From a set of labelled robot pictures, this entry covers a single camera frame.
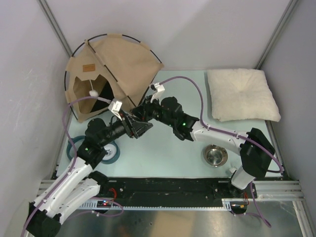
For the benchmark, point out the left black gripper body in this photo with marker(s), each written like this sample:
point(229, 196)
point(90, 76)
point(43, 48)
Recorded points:
point(122, 127)

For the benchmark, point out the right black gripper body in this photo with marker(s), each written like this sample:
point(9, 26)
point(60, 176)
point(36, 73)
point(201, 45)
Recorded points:
point(151, 110)

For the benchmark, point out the black tent pole front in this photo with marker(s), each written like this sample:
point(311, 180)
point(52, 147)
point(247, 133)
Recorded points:
point(107, 68)

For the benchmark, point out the beige fabric pet tent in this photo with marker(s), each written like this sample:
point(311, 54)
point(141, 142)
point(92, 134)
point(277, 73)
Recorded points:
point(128, 64)

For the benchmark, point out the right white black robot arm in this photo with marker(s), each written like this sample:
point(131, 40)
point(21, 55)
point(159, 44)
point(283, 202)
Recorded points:
point(253, 147)

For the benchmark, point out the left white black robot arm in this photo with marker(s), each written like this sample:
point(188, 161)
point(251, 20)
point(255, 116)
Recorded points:
point(79, 182)

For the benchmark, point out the steel pet bowl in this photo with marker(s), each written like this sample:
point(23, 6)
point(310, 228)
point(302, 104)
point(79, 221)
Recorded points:
point(215, 156)

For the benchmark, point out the teal double bowl stand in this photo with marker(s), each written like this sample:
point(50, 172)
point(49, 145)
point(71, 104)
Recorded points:
point(79, 139)

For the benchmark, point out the white paw print bowl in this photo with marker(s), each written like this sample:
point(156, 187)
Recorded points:
point(111, 152)

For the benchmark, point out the white pompom toy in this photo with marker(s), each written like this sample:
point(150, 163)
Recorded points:
point(93, 93)

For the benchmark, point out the cream fluffy cushion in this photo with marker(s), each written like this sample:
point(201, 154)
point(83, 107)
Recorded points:
point(238, 94)

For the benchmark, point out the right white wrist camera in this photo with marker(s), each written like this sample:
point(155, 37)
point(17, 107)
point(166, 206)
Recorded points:
point(158, 90)

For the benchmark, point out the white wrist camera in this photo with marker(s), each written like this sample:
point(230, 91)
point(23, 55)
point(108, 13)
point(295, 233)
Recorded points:
point(158, 90)
point(115, 107)

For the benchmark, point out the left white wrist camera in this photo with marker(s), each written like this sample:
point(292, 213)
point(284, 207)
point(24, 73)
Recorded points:
point(115, 107)

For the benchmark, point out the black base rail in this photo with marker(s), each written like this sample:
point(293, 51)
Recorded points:
point(172, 191)

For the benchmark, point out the white slotted cable duct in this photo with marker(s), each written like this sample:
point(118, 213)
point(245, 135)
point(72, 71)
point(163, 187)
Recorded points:
point(102, 204)

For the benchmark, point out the left aluminium frame post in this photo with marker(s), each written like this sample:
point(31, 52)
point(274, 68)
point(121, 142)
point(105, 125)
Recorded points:
point(55, 26)

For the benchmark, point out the aluminium frame post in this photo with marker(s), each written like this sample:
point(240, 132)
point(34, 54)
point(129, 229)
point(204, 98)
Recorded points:
point(55, 26)
point(280, 27)

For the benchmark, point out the right aluminium frame post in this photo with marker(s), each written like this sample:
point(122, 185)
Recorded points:
point(280, 27)

